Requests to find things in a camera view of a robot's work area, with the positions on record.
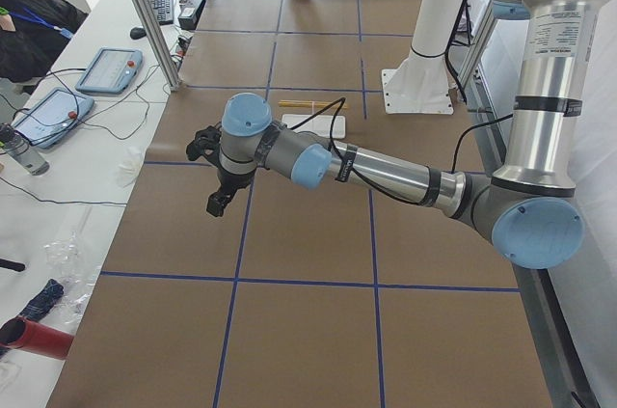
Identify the blue teach pendant near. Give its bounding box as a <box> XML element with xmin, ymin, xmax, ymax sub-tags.
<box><xmin>13</xmin><ymin>88</ymin><xmax>94</xmax><ymax>150</ymax></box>

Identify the red cylinder tube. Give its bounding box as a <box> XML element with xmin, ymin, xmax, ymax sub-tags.
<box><xmin>1</xmin><ymin>316</ymin><xmax>73</xmax><ymax>360</ymax></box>

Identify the black jacket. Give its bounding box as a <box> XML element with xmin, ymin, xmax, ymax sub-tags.
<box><xmin>1</xmin><ymin>0</ymin><xmax>88</xmax><ymax>84</ymax></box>

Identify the clear plastic wrap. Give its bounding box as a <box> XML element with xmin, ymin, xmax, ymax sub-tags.
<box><xmin>43</xmin><ymin>206</ymin><xmax>101</xmax><ymax>335</ymax></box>

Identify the aluminium frame post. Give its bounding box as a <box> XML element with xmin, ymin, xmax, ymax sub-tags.
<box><xmin>131</xmin><ymin>0</ymin><xmax>181</xmax><ymax>92</ymax></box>

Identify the wooden rack rod two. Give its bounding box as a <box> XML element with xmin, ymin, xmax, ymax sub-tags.
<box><xmin>278</xmin><ymin>101</ymin><xmax>349</xmax><ymax>111</ymax></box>

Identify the folded dark blue umbrella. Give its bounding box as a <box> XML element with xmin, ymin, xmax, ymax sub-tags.
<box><xmin>19</xmin><ymin>279</ymin><xmax>65</xmax><ymax>322</ymax></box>

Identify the black power box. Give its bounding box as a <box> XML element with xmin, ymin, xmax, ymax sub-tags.
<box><xmin>177</xmin><ymin>0</ymin><xmax>206</xmax><ymax>31</ymax></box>

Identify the clear water bottle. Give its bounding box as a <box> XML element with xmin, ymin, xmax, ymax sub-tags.
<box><xmin>0</xmin><ymin>123</ymin><xmax>49</xmax><ymax>176</ymax></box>

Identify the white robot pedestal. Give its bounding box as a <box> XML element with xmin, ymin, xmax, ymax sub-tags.
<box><xmin>382</xmin><ymin>0</ymin><xmax>468</xmax><ymax>115</ymax></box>

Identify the black keyboard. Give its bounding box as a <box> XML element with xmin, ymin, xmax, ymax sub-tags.
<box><xmin>148</xmin><ymin>0</ymin><xmax>174</xmax><ymax>25</ymax></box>

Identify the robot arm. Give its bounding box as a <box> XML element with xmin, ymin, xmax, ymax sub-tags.
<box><xmin>186</xmin><ymin>0</ymin><xmax>610</xmax><ymax>269</ymax></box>

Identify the white rack base tray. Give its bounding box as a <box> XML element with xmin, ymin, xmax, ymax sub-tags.
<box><xmin>282</xmin><ymin>114</ymin><xmax>346</xmax><ymax>140</ymax></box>

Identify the blue teach pendant far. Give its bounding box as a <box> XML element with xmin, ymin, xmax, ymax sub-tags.
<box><xmin>75</xmin><ymin>47</ymin><xmax>144</xmax><ymax>95</ymax></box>

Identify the black computer mouse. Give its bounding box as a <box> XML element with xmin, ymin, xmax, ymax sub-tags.
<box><xmin>129</xmin><ymin>27</ymin><xmax>146</xmax><ymax>40</ymax></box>

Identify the wooden rack rod one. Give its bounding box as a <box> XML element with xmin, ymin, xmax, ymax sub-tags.
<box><xmin>278</xmin><ymin>98</ymin><xmax>346</xmax><ymax>108</ymax></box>

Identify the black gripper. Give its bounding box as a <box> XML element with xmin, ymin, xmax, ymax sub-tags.
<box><xmin>186</xmin><ymin>125</ymin><xmax>254</xmax><ymax>216</ymax></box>

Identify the blue teach pendant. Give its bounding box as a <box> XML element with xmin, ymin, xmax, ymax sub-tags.
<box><xmin>75</xmin><ymin>47</ymin><xmax>144</xmax><ymax>95</ymax></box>
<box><xmin>13</xmin><ymin>88</ymin><xmax>94</xmax><ymax>150</ymax></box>

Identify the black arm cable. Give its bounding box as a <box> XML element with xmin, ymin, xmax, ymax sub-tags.
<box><xmin>286</xmin><ymin>96</ymin><xmax>515</xmax><ymax>205</ymax></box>
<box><xmin>443</xmin><ymin>0</ymin><xmax>488</xmax><ymax>103</ymax></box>

